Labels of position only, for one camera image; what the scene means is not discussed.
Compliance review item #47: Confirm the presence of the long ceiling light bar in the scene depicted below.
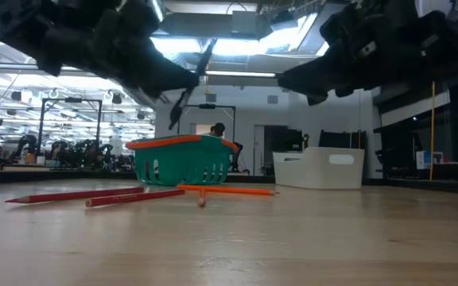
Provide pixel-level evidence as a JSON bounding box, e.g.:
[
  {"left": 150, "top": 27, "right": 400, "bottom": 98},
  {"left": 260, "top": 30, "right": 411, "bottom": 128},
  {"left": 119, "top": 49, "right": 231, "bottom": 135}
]
[{"left": 0, "top": 61, "right": 278, "bottom": 79}]

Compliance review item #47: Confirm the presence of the blue and white box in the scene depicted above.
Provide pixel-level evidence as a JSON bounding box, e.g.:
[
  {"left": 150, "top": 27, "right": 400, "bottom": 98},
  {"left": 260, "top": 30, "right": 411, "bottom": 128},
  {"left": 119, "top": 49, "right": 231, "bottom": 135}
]
[{"left": 415, "top": 149, "right": 444, "bottom": 171}]

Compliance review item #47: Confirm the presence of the black metal table frame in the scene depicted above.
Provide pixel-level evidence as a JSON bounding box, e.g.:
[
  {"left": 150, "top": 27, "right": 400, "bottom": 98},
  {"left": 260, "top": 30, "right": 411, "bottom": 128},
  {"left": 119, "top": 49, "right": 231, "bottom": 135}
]
[{"left": 0, "top": 168, "right": 458, "bottom": 195}]

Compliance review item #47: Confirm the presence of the orange pencil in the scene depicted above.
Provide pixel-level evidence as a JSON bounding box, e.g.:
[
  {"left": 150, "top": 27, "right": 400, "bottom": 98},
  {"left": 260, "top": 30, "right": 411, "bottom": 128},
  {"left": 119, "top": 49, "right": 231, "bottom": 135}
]
[
  {"left": 196, "top": 187, "right": 208, "bottom": 209},
  {"left": 176, "top": 184, "right": 281, "bottom": 197}
]

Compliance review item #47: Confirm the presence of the yellow cable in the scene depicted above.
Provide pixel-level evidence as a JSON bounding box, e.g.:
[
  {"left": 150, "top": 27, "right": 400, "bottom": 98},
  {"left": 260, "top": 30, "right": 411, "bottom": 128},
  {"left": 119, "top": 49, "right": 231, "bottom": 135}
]
[{"left": 429, "top": 81, "right": 437, "bottom": 182}]

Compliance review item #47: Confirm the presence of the red pencil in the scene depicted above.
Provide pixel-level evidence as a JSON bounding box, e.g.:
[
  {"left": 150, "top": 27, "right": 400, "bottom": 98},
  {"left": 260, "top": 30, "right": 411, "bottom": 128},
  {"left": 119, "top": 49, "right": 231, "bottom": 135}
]
[
  {"left": 84, "top": 188, "right": 187, "bottom": 209},
  {"left": 5, "top": 186, "right": 146, "bottom": 205}
]

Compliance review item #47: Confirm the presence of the white plastic bin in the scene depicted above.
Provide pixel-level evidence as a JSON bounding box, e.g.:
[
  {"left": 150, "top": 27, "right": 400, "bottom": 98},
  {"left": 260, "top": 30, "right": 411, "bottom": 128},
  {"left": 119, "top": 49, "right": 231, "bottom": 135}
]
[{"left": 272, "top": 146, "right": 367, "bottom": 191}]

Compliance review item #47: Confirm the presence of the black gantry frame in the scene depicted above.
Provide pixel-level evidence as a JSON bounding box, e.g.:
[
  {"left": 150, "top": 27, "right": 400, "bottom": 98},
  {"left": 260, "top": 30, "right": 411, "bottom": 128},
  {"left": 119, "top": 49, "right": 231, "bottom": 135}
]
[
  {"left": 177, "top": 103, "right": 237, "bottom": 136},
  {"left": 37, "top": 96, "right": 103, "bottom": 156}
]

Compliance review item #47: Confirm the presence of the grey ceiling box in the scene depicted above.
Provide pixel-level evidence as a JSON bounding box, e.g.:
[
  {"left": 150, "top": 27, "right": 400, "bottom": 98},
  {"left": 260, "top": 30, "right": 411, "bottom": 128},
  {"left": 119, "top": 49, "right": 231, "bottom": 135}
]
[{"left": 231, "top": 10, "right": 258, "bottom": 36}]

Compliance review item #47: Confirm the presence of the black cabinet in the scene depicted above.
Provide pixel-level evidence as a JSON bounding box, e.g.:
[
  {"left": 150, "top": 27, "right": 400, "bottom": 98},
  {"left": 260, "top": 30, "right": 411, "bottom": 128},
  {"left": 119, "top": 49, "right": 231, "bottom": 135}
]
[{"left": 318, "top": 129, "right": 368, "bottom": 150}]

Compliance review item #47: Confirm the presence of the teal basket with orange rim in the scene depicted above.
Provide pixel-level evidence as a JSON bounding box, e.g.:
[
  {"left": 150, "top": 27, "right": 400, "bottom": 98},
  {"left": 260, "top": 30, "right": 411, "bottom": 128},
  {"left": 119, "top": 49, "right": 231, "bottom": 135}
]
[{"left": 125, "top": 133, "right": 239, "bottom": 187}]

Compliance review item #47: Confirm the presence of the black pen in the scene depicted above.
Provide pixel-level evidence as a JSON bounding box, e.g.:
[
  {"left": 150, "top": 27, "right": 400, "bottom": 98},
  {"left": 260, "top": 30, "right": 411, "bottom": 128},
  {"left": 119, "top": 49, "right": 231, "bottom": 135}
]
[{"left": 168, "top": 37, "right": 219, "bottom": 131}]

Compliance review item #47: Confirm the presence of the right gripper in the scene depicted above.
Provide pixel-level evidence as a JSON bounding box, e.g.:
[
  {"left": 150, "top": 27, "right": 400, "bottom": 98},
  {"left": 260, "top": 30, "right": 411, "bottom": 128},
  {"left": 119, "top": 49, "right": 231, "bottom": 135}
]
[{"left": 278, "top": 2, "right": 425, "bottom": 106}]

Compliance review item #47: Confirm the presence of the person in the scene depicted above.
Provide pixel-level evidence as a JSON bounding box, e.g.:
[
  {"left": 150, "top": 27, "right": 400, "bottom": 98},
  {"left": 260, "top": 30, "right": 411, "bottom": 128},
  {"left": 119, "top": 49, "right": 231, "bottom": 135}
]
[{"left": 208, "top": 122, "right": 227, "bottom": 138}]

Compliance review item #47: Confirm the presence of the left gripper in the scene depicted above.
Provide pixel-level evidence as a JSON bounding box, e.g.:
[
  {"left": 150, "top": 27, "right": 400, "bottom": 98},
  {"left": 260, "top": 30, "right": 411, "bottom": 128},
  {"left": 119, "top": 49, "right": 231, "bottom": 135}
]
[{"left": 49, "top": 0, "right": 200, "bottom": 99}]

